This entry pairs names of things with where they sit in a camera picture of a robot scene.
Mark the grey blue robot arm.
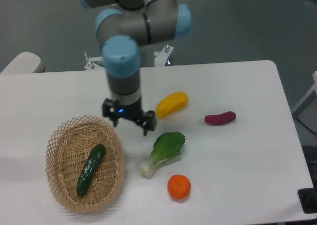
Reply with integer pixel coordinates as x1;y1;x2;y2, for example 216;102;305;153
79;0;193;134

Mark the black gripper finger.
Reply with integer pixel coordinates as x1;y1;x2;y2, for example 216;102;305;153
135;111;157;136
102;98;119;127

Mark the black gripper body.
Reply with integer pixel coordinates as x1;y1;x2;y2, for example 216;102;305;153
112;98;142;123

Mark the orange tangerine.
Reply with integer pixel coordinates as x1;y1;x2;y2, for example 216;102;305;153
167;174;191;200

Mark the white furniture frame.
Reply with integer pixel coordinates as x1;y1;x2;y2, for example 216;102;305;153
291;71;317;118

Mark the green bok choy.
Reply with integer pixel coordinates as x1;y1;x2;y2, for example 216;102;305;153
139;131;186;178

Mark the green cucumber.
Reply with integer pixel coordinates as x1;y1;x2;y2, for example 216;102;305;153
76;144;106;197

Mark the black device at table edge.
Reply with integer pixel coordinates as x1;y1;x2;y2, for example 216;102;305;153
298;188;317;214

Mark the purple sweet potato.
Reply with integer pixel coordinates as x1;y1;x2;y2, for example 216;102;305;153
204;111;237;126

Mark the yellow mango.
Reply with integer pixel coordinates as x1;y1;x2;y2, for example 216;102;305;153
156;91;189;119

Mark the woven wicker basket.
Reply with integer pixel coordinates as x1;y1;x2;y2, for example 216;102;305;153
46;115;125;213

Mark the white chair armrest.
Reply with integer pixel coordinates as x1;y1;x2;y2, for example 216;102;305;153
0;52;45;75

